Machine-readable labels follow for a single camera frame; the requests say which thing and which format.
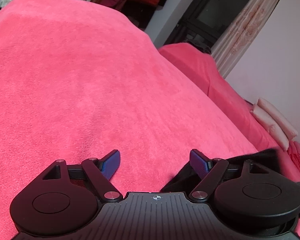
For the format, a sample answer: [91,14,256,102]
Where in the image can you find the black pants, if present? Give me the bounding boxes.
[160,148,292,203]

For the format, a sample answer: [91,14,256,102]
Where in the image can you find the lower pale pink pillow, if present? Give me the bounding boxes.
[250,105,289,151]

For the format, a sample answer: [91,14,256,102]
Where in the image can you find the pale pink pillow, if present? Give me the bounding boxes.
[250,105,289,151]
[257,98,299,140]

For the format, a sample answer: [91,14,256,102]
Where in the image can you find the pink blanket near bed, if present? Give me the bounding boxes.
[0,0,256,239]

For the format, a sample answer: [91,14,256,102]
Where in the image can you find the pink blanket bed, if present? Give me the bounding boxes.
[159,43,300,181]
[0,0,256,239]

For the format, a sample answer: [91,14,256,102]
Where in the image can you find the upper pale pink pillow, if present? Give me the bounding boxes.
[257,98,299,140]

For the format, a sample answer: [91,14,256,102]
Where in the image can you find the folded red blanket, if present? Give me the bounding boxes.
[287,141,300,172]

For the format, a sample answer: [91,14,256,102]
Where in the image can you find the pink blanket far bed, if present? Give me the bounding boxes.
[159,43,300,181]

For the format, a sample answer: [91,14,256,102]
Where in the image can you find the patterned beige curtain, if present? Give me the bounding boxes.
[212,0,279,77]

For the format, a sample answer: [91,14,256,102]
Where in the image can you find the dark window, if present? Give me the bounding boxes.
[165,0,249,54]

